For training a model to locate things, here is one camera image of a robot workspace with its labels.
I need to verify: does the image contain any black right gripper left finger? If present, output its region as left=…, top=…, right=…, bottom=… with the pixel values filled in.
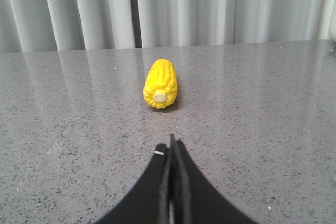
left=97, top=144, right=171, bottom=224

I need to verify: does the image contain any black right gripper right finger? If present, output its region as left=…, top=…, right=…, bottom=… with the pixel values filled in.
left=170, top=134, right=255, bottom=223

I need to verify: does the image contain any yellow corn cob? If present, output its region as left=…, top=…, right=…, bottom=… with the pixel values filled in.
left=143, top=59, right=178, bottom=109

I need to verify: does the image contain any grey pleated curtain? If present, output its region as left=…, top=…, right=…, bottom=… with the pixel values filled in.
left=1, top=0, right=335, bottom=52

